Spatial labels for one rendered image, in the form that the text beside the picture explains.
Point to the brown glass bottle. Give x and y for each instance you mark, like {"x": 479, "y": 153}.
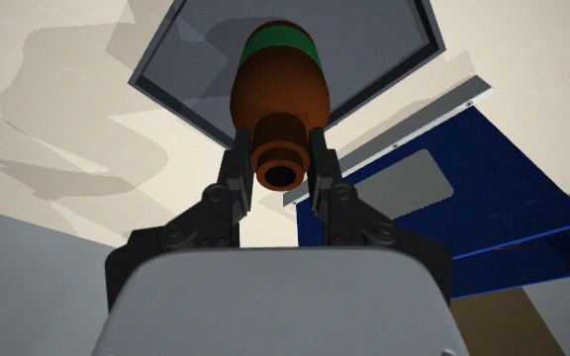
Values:
{"x": 279, "y": 94}

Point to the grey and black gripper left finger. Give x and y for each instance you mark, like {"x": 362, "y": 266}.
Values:
{"x": 213, "y": 221}

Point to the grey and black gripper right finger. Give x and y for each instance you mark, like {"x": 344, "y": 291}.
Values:
{"x": 345, "y": 217}

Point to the dark blue crate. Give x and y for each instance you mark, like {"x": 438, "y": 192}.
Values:
{"x": 464, "y": 184}

